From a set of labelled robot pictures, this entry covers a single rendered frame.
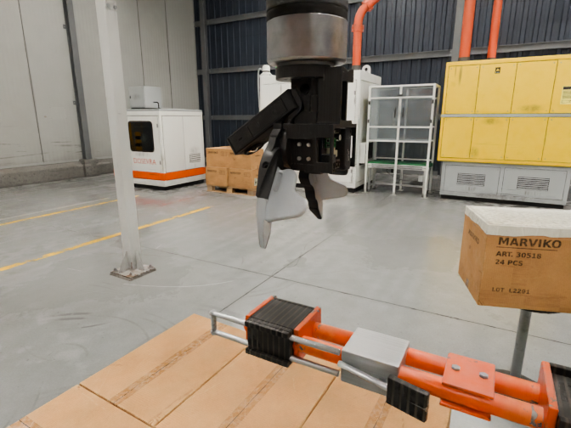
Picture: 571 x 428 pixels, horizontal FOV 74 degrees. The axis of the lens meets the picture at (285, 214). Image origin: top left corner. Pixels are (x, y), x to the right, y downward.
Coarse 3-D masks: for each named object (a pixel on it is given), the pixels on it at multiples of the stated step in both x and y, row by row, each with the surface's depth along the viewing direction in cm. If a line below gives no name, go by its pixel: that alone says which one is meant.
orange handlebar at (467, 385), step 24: (336, 336) 51; (336, 360) 46; (408, 360) 46; (432, 360) 45; (456, 360) 44; (432, 384) 41; (456, 384) 40; (480, 384) 40; (504, 384) 41; (528, 384) 41; (456, 408) 40; (480, 408) 39; (504, 408) 38; (528, 408) 37
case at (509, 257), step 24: (480, 216) 185; (504, 216) 185; (528, 216) 185; (552, 216) 185; (480, 240) 180; (504, 240) 170; (528, 240) 168; (552, 240) 166; (480, 264) 178; (504, 264) 173; (528, 264) 171; (552, 264) 169; (480, 288) 178; (504, 288) 176; (528, 288) 173; (552, 288) 171
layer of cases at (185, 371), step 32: (192, 320) 181; (160, 352) 156; (192, 352) 156; (224, 352) 156; (96, 384) 138; (128, 384) 138; (160, 384) 138; (192, 384) 138; (224, 384) 138; (256, 384) 138; (288, 384) 138; (320, 384) 138; (32, 416) 123; (64, 416) 123; (96, 416) 123; (128, 416) 123; (160, 416) 123; (192, 416) 123; (224, 416) 123; (256, 416) 123; (288, 416) 123; (320, 416) 123; (352, 416) 123; (384, 416) 123; (448, 416) 123
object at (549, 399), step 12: (540, 372) 41; (552, 372) 42; (564, 372) 41; (540, 384) 40; (552, 384) 38; (564, 384) 40; (540, 396) 39; (552, 396) 36; (564, 396) 38; (552, 408) 35; (564, 408) 36; (552, 420) 35; (564, 420) 34
